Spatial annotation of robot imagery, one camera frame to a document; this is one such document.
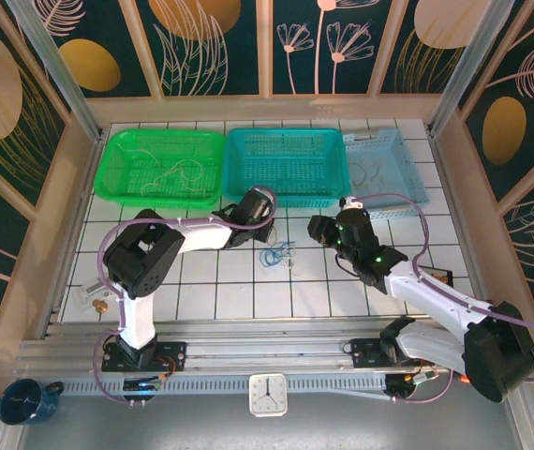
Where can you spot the brass fitting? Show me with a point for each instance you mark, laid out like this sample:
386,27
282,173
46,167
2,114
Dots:
100,307

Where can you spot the aluminium frame post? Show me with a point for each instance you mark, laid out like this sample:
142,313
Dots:
468,70
56,70

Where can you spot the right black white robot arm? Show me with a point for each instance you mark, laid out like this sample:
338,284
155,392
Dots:
435,302

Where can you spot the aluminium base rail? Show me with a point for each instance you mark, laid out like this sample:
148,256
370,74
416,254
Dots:
267,349

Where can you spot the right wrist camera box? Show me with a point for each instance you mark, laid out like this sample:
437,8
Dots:
349,204

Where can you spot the teal plastic basket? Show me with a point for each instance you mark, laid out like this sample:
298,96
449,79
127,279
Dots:
236,187

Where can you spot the white square clock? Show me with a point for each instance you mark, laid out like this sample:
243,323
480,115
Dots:
268,394

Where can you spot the black orange bit case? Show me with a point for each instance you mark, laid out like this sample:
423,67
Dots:
440,277

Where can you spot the pile of rubber bands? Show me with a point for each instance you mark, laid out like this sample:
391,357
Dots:
274,255

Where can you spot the dark blue mug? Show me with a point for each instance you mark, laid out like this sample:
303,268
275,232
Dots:
19,405

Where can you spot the light blue plastic basket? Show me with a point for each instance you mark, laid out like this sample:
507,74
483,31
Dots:
405,154

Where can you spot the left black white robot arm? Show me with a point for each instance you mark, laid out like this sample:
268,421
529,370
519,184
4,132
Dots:
145,253

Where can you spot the clear plastic packet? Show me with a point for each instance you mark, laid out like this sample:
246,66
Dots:
93,290

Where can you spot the green plastic basket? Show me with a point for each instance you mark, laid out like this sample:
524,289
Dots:
108,187

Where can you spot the black controller board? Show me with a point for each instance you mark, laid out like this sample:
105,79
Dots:
140,385
400,386

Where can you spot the black mounting plate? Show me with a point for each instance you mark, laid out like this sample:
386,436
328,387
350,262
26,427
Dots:
173,351
363,351

